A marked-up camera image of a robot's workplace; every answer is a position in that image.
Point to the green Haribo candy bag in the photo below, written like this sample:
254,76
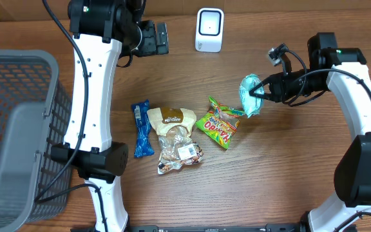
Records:
220,122

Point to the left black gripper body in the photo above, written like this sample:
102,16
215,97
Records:
149,45

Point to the white barcode scanner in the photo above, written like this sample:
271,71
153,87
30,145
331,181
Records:
209,30

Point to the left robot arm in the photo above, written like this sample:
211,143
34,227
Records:
102,32

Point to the beige brown snack bag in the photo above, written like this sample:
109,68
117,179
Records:
174,128

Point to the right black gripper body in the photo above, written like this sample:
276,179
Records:
286,84

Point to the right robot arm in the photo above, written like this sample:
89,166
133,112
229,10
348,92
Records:
344,72

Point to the blue snack wrapper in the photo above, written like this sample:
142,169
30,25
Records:
143,147

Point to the grey plastic mesh basket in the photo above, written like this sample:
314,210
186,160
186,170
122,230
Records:
34,115

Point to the teal tissue wipes pack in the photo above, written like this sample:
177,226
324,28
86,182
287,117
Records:
251,105

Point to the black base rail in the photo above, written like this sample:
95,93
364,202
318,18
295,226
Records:
267,228

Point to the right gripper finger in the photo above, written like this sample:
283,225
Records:
258,85
264,96

